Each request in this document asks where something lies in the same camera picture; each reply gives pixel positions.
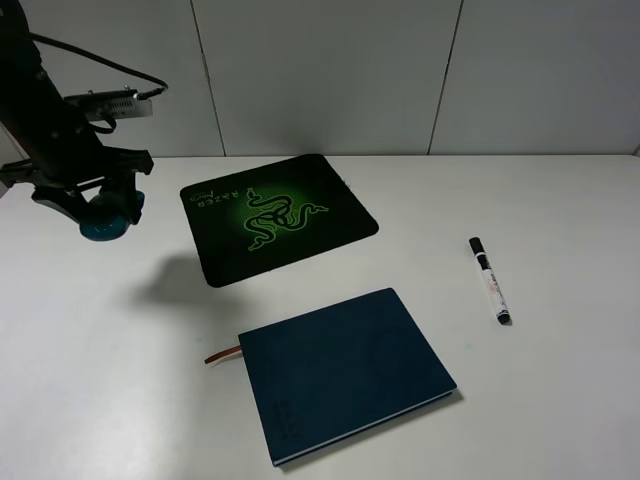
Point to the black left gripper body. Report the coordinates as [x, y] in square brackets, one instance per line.
[66, 159]

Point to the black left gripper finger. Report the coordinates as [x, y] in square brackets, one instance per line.
[121, 198]
[71, 204]

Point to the teal grey computer mouse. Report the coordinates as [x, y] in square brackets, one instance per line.
[107, 227]

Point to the black white marker pen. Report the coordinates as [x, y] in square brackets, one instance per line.
[497, 299]

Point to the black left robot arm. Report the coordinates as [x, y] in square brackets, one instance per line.
[31, 103]

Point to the black green snake mouse pad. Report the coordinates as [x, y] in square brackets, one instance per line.
[254, 221]

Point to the dark blue notebook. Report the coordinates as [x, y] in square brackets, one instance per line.
[329, 374]

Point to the brown ribbon bookmark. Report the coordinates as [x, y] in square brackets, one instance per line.
[223, 354]

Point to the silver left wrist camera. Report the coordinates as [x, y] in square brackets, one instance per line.
[117, 105]

